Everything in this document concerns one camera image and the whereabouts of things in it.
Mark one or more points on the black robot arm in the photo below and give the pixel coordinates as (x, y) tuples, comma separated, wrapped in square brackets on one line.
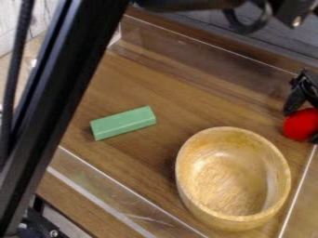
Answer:
[(42, 107)]

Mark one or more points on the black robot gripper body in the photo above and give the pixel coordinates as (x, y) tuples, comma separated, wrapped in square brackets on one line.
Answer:
[(306, 79)]

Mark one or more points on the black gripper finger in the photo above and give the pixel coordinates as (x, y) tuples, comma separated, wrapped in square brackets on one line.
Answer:
[(295, 100), (314, 139)]

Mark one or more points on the black metal bracket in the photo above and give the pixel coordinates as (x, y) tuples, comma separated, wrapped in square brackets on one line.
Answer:
[(35, 226)]

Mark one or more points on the clear acrylic tray walls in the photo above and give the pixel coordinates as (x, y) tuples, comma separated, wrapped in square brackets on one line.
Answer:
[(112, 185)]

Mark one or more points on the wooden bowl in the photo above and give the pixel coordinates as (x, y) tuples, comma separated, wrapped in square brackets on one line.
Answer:
[(233, 178)]

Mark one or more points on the red fuzzy ball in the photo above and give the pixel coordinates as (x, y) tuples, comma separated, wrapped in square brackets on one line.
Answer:
[(301, 125)]

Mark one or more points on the green rectangular block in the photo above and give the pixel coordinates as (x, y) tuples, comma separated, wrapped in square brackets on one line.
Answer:
[(123, 122)]

